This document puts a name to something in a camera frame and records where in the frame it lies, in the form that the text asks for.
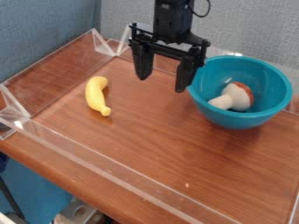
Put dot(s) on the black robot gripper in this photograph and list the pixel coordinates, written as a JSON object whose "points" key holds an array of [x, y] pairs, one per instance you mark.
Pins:
{"points": [[171, 39]]}

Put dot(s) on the clear acrylic tray barrier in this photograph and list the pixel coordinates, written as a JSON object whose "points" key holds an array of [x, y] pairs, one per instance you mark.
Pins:
{"points": [[152, 164]]}

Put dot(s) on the white brown toy mushroom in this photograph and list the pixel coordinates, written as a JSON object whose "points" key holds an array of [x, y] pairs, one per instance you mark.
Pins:
{"points": [[236, 97]]}

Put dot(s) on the grey metal bracket below table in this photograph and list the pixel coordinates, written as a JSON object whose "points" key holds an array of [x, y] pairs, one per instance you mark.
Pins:
{"points": [[79, 213]]}

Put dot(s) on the blue plastic bowl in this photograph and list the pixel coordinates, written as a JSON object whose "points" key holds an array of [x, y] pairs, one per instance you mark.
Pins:
{"points": [[265, 80]]}

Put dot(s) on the yellow toy banana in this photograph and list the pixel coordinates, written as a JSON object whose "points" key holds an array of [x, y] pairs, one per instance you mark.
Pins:
{"points": [[93, 95]]}

